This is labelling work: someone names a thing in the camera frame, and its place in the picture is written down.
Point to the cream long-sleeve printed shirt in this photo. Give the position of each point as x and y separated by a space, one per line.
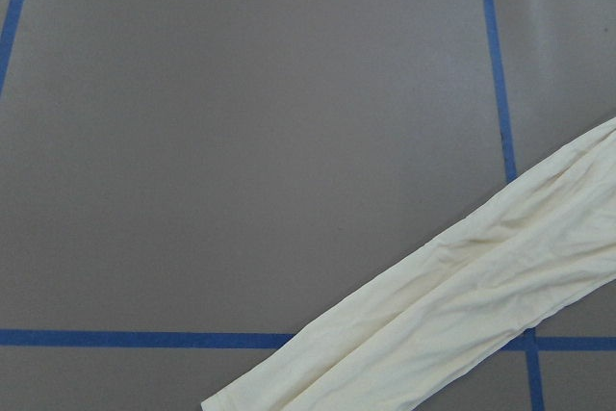
542 243

